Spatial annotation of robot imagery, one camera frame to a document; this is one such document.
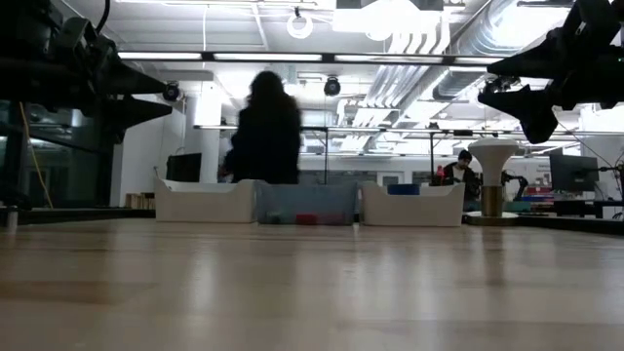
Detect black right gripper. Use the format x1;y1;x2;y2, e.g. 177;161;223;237
477;0;605;145

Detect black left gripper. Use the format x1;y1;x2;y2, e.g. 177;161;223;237
48;19;174;132

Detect white mushroom lamp brass base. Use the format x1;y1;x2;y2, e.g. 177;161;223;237
462;137;522;227

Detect dark glass partition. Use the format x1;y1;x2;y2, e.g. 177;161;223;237
0;99;118;211

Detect wooden blocks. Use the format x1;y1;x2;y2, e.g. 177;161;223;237
125;192;152;211

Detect person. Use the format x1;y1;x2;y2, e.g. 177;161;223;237
440;148;483;202
219;69;304;186

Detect white plastic bin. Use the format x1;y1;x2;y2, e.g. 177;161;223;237
359;180;467;228
154;176;260;224

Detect overhead light bar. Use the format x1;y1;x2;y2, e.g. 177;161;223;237
116;50;508;68

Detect grey translucent plastic bin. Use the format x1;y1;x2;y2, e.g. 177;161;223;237
253;180;361;227

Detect black ceiling camera cluster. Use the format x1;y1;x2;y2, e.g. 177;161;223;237
479;72;522;97

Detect black wall monitor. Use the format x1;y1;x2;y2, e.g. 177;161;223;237
165;152;203;183

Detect yellow hanging extension cord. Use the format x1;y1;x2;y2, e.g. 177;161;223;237
18;100;55;211

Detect black aluminium rig frame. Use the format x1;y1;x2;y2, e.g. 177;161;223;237
0;206;624;237

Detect black background frame stand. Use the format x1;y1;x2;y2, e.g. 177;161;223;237
193;124;484;187

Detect white ring lamp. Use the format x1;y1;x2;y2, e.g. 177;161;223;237
286;6;315;41

